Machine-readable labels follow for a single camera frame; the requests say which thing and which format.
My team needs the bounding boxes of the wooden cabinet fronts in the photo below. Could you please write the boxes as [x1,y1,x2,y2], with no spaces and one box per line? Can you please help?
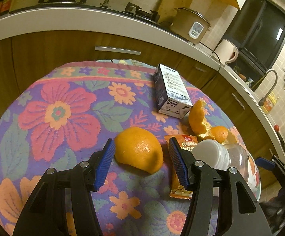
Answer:
[0,30,283,159]

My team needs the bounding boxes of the paper instant noodle cup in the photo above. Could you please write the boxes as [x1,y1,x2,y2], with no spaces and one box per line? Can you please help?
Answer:
[247,152,261,201]

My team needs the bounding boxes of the brown rice cooker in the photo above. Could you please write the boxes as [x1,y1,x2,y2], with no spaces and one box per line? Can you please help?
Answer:
[170,7,211,45]

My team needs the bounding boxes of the small orange peel back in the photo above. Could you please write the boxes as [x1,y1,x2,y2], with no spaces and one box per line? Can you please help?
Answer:
[199,126,238,145]

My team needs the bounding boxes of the red tomato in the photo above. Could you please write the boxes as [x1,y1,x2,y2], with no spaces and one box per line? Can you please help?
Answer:
[274,125,280,132]

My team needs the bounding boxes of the floral towel table cover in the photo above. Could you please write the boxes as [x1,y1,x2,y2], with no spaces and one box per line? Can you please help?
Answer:
[0,59,261,236]

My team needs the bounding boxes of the black power cord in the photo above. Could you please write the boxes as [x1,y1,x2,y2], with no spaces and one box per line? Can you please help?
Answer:
[198,41,222,72]

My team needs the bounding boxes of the white curved countertop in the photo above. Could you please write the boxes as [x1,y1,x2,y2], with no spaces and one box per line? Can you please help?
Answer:
[0,6,285,162]

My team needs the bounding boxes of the dark kitchen window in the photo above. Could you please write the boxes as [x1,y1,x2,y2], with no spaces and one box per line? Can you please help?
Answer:
[223,0,285,81]

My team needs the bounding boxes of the white blue milk carton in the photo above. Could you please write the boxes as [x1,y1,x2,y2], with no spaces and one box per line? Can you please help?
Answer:
[153,63,193,119]

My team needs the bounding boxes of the clear plastic bottle white cap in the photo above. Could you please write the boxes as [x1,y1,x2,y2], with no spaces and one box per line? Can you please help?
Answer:
[191,140,249,176]

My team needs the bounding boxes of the orange snack packet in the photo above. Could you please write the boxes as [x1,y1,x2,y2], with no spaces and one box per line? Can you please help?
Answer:
[164,134,198,200]

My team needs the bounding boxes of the black gas stove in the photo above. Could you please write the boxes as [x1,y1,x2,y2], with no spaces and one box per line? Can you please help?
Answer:
[11,0,160,27]

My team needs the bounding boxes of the orange peel piece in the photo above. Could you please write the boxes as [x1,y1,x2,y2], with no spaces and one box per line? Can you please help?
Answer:
[188,99,211,135]

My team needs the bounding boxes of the wooden cutting board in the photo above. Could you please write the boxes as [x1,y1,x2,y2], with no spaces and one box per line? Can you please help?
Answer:
[155,0,193,23]

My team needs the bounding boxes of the yellow dish soap bottle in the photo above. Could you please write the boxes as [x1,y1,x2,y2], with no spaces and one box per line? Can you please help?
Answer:
[262,96,278,114]

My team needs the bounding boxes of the white electric kettle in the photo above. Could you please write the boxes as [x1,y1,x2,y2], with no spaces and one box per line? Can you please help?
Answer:
[214,39,239,65]

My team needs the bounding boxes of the curved metal sink faucet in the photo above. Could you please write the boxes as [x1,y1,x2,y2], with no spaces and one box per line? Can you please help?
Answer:
[257,68,279,107]

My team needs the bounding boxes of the large orange peel half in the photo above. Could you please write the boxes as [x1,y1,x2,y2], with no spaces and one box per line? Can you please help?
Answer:
[114,127,164,174]

